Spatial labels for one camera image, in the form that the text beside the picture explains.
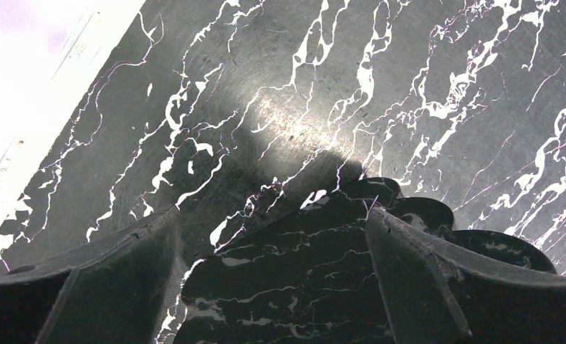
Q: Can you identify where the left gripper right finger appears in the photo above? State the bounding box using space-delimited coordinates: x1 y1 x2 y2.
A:
365 208 566 343

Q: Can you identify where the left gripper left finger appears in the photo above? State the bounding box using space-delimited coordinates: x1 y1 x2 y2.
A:
0 209 181 343

